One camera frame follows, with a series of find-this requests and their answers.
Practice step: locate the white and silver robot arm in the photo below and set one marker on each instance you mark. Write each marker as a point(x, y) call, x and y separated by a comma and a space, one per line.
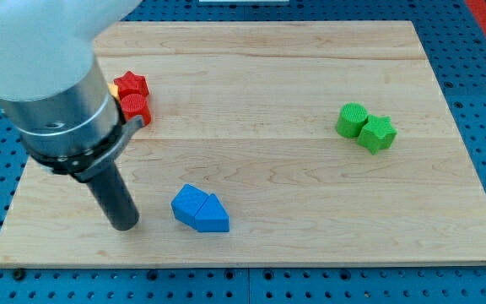
point(51, 86)

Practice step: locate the wooden board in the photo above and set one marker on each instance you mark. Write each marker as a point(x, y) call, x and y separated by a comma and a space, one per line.
point(247, 111)

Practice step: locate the blue cube block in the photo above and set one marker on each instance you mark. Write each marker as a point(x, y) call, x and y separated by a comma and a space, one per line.
point(187, 202)

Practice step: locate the blue triangle block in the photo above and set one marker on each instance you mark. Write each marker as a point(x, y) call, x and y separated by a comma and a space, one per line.
point(212, 217)

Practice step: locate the green cylinder block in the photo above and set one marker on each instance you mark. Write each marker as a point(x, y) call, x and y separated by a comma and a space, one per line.
point(352, 118)

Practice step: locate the red cylinder block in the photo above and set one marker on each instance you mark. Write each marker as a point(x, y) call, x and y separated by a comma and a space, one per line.
point(136, 105)

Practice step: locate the red star block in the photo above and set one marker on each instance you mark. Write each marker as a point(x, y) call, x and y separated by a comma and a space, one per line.
point(131, 83)

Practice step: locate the green star block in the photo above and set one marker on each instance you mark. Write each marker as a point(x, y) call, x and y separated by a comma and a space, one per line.
point(377, 134)

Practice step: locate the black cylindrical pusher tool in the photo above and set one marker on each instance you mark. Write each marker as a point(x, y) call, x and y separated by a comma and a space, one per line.
point(111, 193)

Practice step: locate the yellow block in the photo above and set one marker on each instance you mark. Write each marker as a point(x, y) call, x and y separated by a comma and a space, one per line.
point(114, 90)

